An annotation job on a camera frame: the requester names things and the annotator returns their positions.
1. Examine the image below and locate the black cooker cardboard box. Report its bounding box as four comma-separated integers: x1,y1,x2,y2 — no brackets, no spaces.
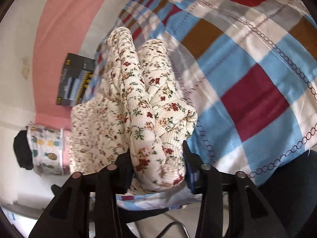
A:
56,53,95,107

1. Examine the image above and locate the floral quilted cream garment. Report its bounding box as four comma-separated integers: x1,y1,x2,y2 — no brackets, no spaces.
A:
67,27,198,194

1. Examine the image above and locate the black bag on floor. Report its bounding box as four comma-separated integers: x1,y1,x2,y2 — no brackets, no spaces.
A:
13,130,33,170

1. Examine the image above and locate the plaid bed sheet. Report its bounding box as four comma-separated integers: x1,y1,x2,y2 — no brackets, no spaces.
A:
85,0,317,212

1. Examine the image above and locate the pineapple print storage box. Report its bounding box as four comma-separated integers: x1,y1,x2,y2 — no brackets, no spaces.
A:
26,124,63,176

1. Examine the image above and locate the black cable on floor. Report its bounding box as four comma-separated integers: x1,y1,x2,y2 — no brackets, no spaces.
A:
156,221,191,238

